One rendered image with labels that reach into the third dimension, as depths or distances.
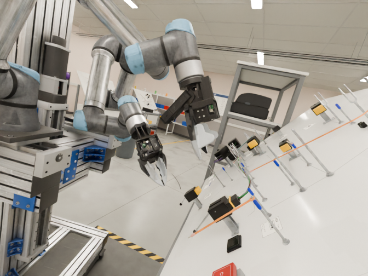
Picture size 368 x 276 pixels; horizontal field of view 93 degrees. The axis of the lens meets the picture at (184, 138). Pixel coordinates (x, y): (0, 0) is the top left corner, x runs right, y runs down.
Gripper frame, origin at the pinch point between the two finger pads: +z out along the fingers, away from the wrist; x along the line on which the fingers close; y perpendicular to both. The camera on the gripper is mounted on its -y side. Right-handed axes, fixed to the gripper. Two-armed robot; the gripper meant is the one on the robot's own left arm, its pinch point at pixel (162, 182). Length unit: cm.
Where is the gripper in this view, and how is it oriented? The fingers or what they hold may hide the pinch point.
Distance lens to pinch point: 57.8
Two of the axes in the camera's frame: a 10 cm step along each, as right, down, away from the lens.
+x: 8.8, -3.2, 3.6
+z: 4.6, 7.9, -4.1
